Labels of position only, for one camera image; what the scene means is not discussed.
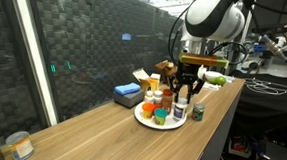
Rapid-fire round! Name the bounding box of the white grey lab machine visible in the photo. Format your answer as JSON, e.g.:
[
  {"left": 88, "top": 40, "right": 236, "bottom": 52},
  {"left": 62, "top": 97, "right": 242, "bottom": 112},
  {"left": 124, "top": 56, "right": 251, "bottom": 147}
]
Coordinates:
[{"left": 235, "top": 32, "right": 287, "bottom": 77}]

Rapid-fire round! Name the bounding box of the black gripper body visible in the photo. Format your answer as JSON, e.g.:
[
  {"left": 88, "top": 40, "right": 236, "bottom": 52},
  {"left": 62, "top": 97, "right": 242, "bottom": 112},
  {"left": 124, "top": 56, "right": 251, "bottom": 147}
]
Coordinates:
[{"left": 174, "top": 61, "right": 201, "bottom": 89}]

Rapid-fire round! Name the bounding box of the black cloth covered table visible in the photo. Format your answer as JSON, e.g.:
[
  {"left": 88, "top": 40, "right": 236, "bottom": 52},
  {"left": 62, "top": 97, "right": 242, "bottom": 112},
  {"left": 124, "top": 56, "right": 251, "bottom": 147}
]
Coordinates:
[{"left": 230, "top": 69, "right": 287, "bottom": 115}]

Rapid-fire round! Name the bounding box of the thin black cable loop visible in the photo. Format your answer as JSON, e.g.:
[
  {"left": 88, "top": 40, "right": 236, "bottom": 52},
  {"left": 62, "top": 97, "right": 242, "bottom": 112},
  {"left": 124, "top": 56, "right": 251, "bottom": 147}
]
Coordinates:
[{"left": 167, "top": 0, "right": 253, "bottom": 66}]

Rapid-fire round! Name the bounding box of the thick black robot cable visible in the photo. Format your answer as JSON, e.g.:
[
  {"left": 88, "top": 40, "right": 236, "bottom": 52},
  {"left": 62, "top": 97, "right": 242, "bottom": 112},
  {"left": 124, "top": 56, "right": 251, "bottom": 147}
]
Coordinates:
[{"left": 236, "top": 0, "right": 287, "bottom": 65}]

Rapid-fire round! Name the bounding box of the orange-lid dough tub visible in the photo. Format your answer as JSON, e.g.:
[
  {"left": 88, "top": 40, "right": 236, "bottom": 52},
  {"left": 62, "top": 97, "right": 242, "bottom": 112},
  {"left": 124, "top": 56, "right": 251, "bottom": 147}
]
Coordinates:
[{"left": 141, "top": 102, "right": 156, "bottom": 121}]

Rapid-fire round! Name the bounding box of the teal-lid dough tub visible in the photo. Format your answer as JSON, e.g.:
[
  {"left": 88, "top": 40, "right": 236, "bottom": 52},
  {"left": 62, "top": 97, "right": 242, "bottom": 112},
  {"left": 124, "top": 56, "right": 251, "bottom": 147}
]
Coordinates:
[{"left": 153, "top": 107, "right": 169, "bottom": 127}]

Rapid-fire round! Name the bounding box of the brown moose plush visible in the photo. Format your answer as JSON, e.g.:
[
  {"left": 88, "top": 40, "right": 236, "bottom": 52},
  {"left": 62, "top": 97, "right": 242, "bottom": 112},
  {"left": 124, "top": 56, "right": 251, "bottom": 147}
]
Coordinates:
[{"left": 153, "top": 59, "right": 180, "bottom": 87}]

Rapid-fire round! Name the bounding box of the labelled tin can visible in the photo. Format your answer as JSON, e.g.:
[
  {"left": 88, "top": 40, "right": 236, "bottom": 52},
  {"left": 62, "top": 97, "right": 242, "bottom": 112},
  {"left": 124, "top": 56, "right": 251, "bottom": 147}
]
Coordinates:
[{"left": 3, "top": 130, "right": 36, "bottom": 160}]

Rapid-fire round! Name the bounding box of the coiled white cable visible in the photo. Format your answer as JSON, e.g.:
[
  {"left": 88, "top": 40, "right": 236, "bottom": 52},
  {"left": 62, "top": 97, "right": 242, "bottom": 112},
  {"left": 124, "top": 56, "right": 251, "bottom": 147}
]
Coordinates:
[{"left": 243, "top": 76, "right": 287, "bottom": 97}]

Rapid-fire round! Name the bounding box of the folded blue cloth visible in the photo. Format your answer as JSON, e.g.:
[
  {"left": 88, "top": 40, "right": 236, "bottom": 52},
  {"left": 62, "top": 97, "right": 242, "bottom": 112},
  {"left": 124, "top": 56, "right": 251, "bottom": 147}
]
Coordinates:
[{"left": 114, "top": 81, "right": 141, "bottom": 97}]

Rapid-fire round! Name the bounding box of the orange-lid spice jar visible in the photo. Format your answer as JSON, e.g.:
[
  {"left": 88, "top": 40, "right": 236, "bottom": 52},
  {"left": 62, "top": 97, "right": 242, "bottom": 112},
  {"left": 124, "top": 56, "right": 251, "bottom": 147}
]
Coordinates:
[{"left": 160, "top": 88, "right": 175, "bottom": 115}]

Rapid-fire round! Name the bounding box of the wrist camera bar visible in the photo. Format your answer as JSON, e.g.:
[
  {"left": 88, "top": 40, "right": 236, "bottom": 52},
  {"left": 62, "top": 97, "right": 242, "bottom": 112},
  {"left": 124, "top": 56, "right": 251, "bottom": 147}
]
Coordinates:
[{"left": 177, "top": 52, "right": 231, "bottom": 70}]

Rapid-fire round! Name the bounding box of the white paper plate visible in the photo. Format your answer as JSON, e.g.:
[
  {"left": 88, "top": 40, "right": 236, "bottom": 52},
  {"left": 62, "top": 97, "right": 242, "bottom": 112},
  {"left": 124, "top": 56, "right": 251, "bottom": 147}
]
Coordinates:
[{"left": 133, "top": 100, "right": 189, "bottom": 132}]

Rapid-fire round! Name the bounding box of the white window frame post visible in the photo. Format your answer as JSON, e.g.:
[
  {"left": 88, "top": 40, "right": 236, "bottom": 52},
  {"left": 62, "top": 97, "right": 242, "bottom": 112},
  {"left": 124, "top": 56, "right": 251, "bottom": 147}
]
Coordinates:
[{"left": 0, "top": 0, "right": 66, "bottom": 128}]

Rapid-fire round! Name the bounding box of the open yellow cardboard box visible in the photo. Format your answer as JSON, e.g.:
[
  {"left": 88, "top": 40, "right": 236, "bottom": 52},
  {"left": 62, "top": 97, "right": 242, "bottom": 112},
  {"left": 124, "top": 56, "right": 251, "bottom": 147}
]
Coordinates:
[{"left": 131, "top": 67, "right": 162, "bottom": 96}]

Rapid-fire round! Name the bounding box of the green apple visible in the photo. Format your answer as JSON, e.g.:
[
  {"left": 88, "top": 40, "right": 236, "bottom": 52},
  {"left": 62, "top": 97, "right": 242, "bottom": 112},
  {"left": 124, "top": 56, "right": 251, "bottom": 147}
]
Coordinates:
[{"left": 209, "top": 75, "right": 227, "bottom": 87}]

